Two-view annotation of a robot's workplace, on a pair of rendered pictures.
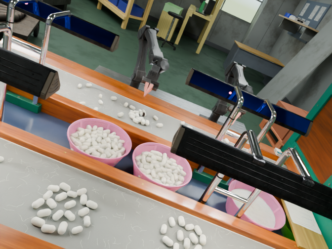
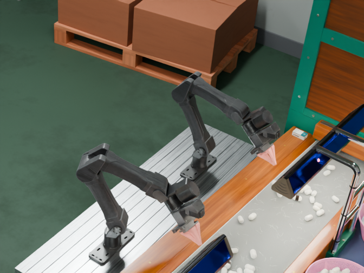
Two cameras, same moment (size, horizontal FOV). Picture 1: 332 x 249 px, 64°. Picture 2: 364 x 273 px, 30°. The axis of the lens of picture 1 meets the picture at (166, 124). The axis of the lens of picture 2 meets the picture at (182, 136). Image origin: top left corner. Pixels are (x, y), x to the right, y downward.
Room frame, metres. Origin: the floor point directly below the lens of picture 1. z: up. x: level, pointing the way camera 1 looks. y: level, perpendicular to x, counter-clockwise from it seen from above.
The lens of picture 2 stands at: (0.41, 1.60, 2.49)
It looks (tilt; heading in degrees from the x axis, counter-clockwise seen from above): 36 degrees down; 307
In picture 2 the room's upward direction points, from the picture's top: 6 degrees clockwise
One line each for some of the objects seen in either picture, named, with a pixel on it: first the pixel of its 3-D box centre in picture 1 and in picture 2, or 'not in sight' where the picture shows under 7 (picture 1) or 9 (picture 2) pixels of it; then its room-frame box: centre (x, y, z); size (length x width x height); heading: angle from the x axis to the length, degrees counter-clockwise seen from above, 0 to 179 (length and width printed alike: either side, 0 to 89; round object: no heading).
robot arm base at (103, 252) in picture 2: (134, 85); (112, 237); (1.66, 0.31, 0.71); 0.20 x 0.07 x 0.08; 98
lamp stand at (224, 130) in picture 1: (231, 139); (333, 193); (1.13, -0.31, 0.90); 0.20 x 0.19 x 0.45; 94
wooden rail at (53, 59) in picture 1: (145, 111); (183, 253); (1.45, 0.15, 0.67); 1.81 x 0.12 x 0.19; 94
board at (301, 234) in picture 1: (302, 220); not in sight; (0.96, -0.71, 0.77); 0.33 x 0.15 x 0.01; 4
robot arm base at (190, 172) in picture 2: (214, 117); (199, 160); (1.74, -0.29, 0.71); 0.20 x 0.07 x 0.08; 98
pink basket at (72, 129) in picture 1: (98, 145); not in sight; (0.89, 0.22, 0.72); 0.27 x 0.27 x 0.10
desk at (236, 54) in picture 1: (252, 65); not in sight; (6.61, -1.27, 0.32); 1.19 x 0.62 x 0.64; 98
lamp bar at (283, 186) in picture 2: (249, 101); (325, 145); (1.21, -0.31, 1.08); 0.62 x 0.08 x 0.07; 94
